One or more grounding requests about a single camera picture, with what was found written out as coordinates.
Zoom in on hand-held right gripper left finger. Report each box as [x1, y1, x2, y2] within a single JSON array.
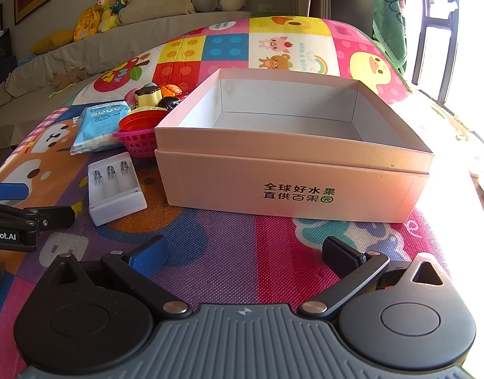
[[40, 235, 191, 318]]

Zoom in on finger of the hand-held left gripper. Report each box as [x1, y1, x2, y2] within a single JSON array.
[[0, 204, 76, 230], [0, 182, 29, 201]]

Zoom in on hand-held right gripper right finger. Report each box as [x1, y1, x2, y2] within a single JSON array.
[[299, 236, 452, 318]]

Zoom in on white battery charger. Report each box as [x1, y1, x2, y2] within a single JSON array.
[[88, 152, 148, 226]]

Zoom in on brown cardboard box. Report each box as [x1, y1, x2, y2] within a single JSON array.
[[154, 68, 435, 224]]

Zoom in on blue wet wipes pack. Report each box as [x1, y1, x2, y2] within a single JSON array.
[[70, 103, 132, 155]]

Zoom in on red plastic cups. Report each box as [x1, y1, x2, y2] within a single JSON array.
[[119, 111, 169, 131]]

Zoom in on yellow pudding toy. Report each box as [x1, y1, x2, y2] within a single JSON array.
[[133, 83, 160, 108]]

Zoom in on colourful cartoon play mat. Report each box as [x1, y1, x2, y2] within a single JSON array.
[[0, 16, 484, 379]]

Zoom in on beige sofa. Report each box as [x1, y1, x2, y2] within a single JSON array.
[[0, 10, 252, 151]]

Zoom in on brown plush toy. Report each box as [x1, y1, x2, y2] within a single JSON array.
[[52, 67, 88, 88]]

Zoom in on dark screen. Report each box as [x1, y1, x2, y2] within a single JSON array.
[[0, 27, 17, 89]]

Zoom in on yellow cushion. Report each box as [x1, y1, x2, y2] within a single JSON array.
[[31, 31, 75, 54]]

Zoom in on yellow bird plush toy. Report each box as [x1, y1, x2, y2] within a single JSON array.
[[94, 0, 120, 32]]

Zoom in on green dinosaur blanket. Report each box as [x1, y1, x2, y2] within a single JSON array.
[[372, 0, 409, 76]]

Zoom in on dark window frame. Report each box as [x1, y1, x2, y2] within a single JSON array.
[[412, 0, 460, 107]]

